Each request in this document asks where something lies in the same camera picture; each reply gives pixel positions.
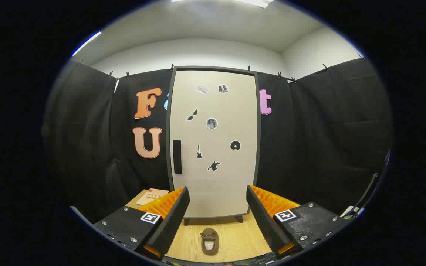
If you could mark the white paper sheet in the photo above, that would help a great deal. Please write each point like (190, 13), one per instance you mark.
(348, 211)

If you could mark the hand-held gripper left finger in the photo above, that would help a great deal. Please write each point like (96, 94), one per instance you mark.
(174, 218)

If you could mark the black backdrop cloth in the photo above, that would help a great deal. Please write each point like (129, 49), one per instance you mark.
(327, 129)

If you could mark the brown fuzzy shoe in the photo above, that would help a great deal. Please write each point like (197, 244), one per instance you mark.
(209, 234)

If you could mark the grey shoe cabinet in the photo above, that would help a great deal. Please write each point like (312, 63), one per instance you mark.
(258, 155)

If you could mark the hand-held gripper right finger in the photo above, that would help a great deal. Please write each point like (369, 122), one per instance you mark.
(263, 218)

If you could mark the ceiling light panel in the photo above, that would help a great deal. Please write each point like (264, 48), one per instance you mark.
(257, 3)
(87, 42)

